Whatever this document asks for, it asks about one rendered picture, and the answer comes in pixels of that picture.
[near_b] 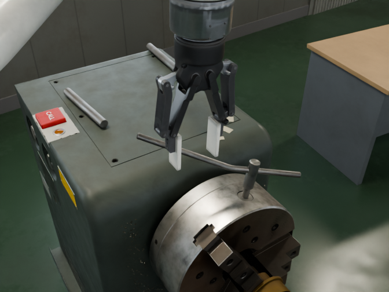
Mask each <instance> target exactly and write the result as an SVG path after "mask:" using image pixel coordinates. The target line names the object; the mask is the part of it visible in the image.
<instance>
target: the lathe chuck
mask: <svg viewBox="0 0 389 292"><path fill-rule="evenodd" d="M243 189H244V187H243V182H238V183H234V184H230V185H226V186H224V187H221V188H219V189H216V190H214V191H212V192H211V193H209V194H208V195H206V196H204V197H203V198H201V199H200V200H198V201H197V202H196V203H195V204H193V205H192V206H191V207H190V208H188V209H187V211H186V212H184V213H183V215H181V216H180V218H179V219H178V220H177V221H176V222H175V224H174V225H173V226H172V228H171V229H170V230H169V232H168V234H167V235H166V237H165V239H164V240H163V243H162V245H161V248H160V250H159V253H158V256H157V274H158V276H159V278H160V280H161V281H162V283H163V284H164V286H165V288H166V289H167V291H168V292H220V290H221V289H222V287H223V285H224V284H225V279H224V278H223V276H222V273H223V269H222V268H220V267H219V266H218V265H217V264H216V262H215V261H214V260H213V259H212V258H211V256H210V255H209V254H208V253H207V251H205V250H204V249H203V248H202V247H201V246H200V245H199V244H198V246H196V244H195V242H196V241H197V240H196V238H197V237H198V236H199V235H200V234H201V233H202V232H203V231H204V230H205V229H206V228H207V227H208V226H212V225H213V226H214V227H215V229H214V232H215V233H216V234H217V235H218V236H220V237H221V238H222V239H223V240H224V241H225V242H227V243H228V244H229V245H231V246H232V248H234V249H235V250H236V251H238V252H239V253H240V254H241V255H242V256H243V257H244V259H245V260H246V261H247V262H248V263H249V264H250V266H252V265H251V261H250V260H248V259H247V258H246V255H245V254H244V251H245V249H254V250H256V251H257V250H259V249H261V248H262V247H264V246H266V245H267V244H269V243H271V242H273V241H275V240H276V239H278V238H280V237H282V236H283V235H285V234H286V233H288V232H290V231H292V230H294V229H295V223H294V219H293V216H292V214H291V213H290V212H289V211H288V210H287V209H286V208H285V207H284V206H283V205H281V204H280V203H279V202H278V201H277V200H276V199H274V198H273V197H272V196H271V195H270V194H269V193H268V192H267V191H266V190H265V189H264V188H262V187H261V186H260V185H258V184H254V187H253V189H251V190H250V193H249V194H250V195H251V196H252V197H253V200H252V201H243V200H241V199H239V198H238V196H237V194H238V193H239V192H243ZM252 268H253V269H254V270H255V271H256V272H257V273H259V272H258V271H257V270H256V269H255V268H254V267H253V266H252Z"/></svg>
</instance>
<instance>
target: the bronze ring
mask: <svg viewBox="0 0 389 292"><path fill-rule="evenodd" d="M258 275H259V276H260V277H261V278H262V279H263V280H264V281H263V282H262V283H260V284H259V285H258V286H257V287H256V288H255V289H254V290H253V291H252V292H290V291H289V290H288V289H287V287H286V286H285V285H284V284H283V280H282V279H281V278H280V277H279V276H272V277H270V276H269V275H268V274H267V273H265V272H261V273H258Z"/></svg>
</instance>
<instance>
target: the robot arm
mask: <svg viewBox="0 0 389 292"><path fill-rule="evenodd" d="M62 1H63V0H0V71H1V70H2V69H3V68H4V67H5V66H6V65H7V64H8V62H9V61H10V60H11V59H12V58H14V56H15V55H16V54H17V53H18V52H19V50H20V49H21V48H22V47H23V46H24V45H25V44H26V43H27V41H28V40H29V39H30V38H31V37H32V36H33V35H34V34H35V32H36V31H37V30H38V29H39V27H40V26H41V25H42V24H43V23H44V22H45V21H46V19H47V18H48V17H49V16H50V15H51V14H52V13H53V12H54V10H55V9H56V8H57V7H58V5H59V4H60V3H61V2H62ZM169 1H170V30H171V31H172V32H173V33H174V58H175V66H174V68H173V71H172V73H170V74H168V75H166V76H162V75H158V76H157V77H156V84H157V88H158V91H157V102H156V113H155V123H154V130H155V132H156V133H157V134H158V135H159V136H160V137H161V138H165V148H166V150H167V151H168V152H169V162H170V163H171V164H172V165H173V166H174V167H175V169H176V170H180V169H181V144H182V136H181V135H180V134H179V133H178V132H179V129H180V127H181V124H182V121H183V118H184V116H185V113H186V110H187V108H188V105H189V102H190V101H192V100H193V97H194V95H195V93H197V92H199V91H205V94H206V96H207V100H208V103H209V105H210V108H211V112H212V115H213V116H214V118H213V117H212V116H209V117H208V129H207V145H206V149H207V150H208V151H209V152H210V153H211V154H212V155H213V156H215V157H217V156H218V151H219V139H220V136H222V135H223V125H227V124H228V122H229V120H228V119H227V117H228V116H230V117H232V116H233V115H234V114H235V76H236V72H237V69H238V65H237V64H235V63H234V62H232V61H230V60H229V59H225V60H224V61H222V60H223V58H224V52H225V39H226V37H225V36H227V35H228V34H229V33H230V31H231V29H232V17H233V5H234V0H169ZM220 73H221V99H220V96H219V93H218V91H219V88H218V84H217V82H216V79H217V77H218V75H219V74H220ZM175 81H177V82H178V83H177V86H176V88H175V92H176V94H175V97H174V101H173V103H172V98H173V92H172V90H174V82H175ZM171 103H172V105H171Z"/></svg>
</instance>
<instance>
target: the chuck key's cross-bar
mask: <svg viewBox="0 0 389 292"><path fill-rule="evenodd" d="M136 138H137V139H138V140H141V141H144V142H147V143H150V144H153V145H156V146H158V147H162V148H165V142H164V141H161V140H158V139H156V138H153V137H149V136H146V135H144V134H141V133H138V134H137V137H136ZM165 149H166V148H165ZM181 154H182V155H185V156H188V157H190V158H193V159H197V160H200V161H202V162H205V163H208V164H211V165H214V166H217V167H220V168H222V169H225V170H229V171H236V172H243V173H248V172H249V169H248V167H246V166H235V165H230V164H227V163H224V162H221V161H218V160H216V159H213V158H209V157H207V156H204V155H201V154H198V153H195V152H192V151H190V150H187V149H184V148H181ZM258 174H267V175H273V176H284V177H296V178H300V177H301V172H298V171H286V170H275V169H264V168H259V170H258Z"/></svg>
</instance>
